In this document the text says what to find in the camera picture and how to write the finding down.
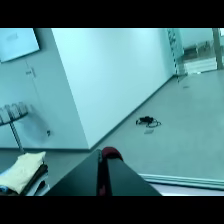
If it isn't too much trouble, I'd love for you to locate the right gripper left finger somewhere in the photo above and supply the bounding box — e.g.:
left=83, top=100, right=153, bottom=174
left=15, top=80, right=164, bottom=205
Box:
left=44, top=148, right=103, bottom=197

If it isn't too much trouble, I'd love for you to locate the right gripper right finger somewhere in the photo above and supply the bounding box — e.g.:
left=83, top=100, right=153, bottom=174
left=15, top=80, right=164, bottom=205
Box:
left=106, top=158, right=163, bottom=197

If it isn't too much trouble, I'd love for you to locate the red garment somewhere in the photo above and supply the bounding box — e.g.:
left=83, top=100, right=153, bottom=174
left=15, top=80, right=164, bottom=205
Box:
left=101, top=146, right=125, bottom=162

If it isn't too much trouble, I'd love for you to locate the dark brown garment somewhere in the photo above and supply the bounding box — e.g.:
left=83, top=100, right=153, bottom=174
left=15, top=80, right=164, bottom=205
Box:
left=19, top=163, right=50, bottom=197

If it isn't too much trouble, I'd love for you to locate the cream garment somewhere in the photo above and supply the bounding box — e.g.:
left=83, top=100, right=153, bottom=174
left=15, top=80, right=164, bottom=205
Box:
left=0, top=151, right=47, bottom=195

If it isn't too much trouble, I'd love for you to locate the black cable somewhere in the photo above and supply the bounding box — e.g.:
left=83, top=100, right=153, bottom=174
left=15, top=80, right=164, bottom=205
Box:
left=135, top=115, right=163, bottom=129

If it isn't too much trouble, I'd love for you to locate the wall screen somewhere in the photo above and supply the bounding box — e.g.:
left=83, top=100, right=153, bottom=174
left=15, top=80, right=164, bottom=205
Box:
left=0, top=28, right=41, bottom=64

